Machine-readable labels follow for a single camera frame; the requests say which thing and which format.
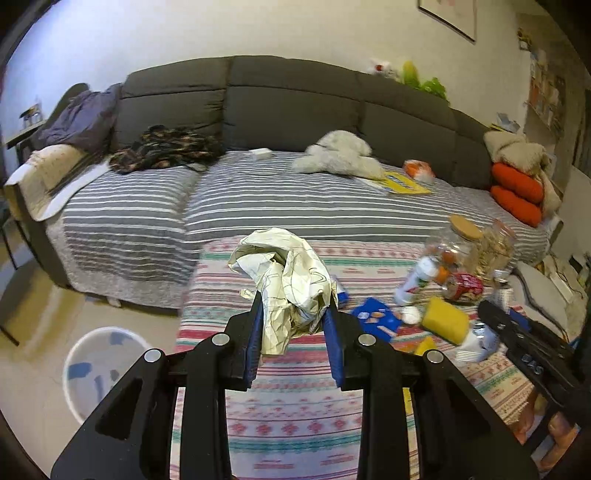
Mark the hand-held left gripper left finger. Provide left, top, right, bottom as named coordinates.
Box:
left=50, top=291, right=265, bottom=480

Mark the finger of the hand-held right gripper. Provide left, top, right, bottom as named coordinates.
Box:
left=477, top=300, right=536, bottom=370
left=508, top=308, right=573, bottom=352

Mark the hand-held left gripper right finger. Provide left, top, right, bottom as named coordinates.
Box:
left=322, top=300, right=540, bottom=480

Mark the cream paper wrapper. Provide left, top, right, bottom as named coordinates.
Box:
left=228, top=228, right=340, bottom=356

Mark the white round waste bin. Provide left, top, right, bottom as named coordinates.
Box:
left=62, top=327, right=155, bottom=425

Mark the person's right hand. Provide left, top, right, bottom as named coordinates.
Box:
left=541, top=412, right=583, bottom=469

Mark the silver can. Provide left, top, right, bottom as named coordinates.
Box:
left=492, top=270, right=515, bottom=305

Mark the white paper cup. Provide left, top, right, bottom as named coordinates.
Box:
left=455, top=320, right=499, bottom=363

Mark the grey floor cushion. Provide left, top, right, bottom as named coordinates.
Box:
left=512, top=263, right=583, bottom=333

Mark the red drink can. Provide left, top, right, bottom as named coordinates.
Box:
left=443, top=272, right=485, bottom=302

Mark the yellow sponge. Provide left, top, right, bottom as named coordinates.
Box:
left=421, top=296, right=471, bottom=346

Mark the blue snack packet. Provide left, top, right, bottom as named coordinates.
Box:
left=352, top=298, right=402, bottom=342

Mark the small white blue carton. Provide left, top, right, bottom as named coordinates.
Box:
left=330, top=274, right=349, bottom=308

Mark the patterned red green tablecloth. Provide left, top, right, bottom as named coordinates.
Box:
left=168, top=237, right=539, bottom=480

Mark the clear jar of crackers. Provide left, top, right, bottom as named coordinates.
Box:
left=475, top=219, right=517, bottom=273

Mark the white plastic bottle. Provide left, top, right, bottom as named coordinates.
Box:
left=393, top=256, right=439, bottom=306

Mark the glass jar with cork lid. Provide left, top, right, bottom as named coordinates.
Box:
left=425, top=215, right=495, bottom=278

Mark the orange cushion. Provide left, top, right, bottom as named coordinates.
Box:
left=491, top=161, right=546, bottom=204
left=489, top=185, right=543, bottom=228

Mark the grey white striped sofa cover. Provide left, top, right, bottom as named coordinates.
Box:
left=46, top=150, right=552, bottom=310

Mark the cream fleece blanket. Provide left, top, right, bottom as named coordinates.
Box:
left=483, top=130, right=561, bottom=217

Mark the yellow book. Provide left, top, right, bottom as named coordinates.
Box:
left=360, top=171, right=431, bottom=195

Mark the orange snack bag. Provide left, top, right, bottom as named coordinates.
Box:
left=403, top=159, right=437, bottom=184

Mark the light blue tissue box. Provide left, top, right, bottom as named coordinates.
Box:
left=489, top=113, right=522, bottom=134

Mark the white plush dog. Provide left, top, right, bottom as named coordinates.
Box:
left=292, top=130, right=386, bottom=180

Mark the dark plaid shirt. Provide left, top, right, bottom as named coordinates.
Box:
left=109, top=124, right=225, bottom=175

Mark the green plush toy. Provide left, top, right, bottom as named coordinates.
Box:
left=416, top=76, right=451, bottom=103

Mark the grey fabric sofa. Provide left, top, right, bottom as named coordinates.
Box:
left=18, top=55, right=561, bottom=305

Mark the cream quilted pad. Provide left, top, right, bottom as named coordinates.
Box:
left=4, top=154, right=114, bottom=222

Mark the yellow corn plush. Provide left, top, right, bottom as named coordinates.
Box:
left=401, top=60, right=422, bottom=88

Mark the cream floral pillow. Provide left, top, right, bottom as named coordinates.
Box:
left=28, top=144, right=95, bottom=195

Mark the purple blanket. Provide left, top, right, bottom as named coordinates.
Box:
left=34, top=83, right=123, bottom=155

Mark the wooden side table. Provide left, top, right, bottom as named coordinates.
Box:
left=4, top=122, right=47, bottom=160

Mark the wall shelf with books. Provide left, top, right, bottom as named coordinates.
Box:
left=526, top=46, right=568, bottom=139

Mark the black framed wall picture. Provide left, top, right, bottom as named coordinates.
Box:
left=418, top=0, right=477, bottom=43

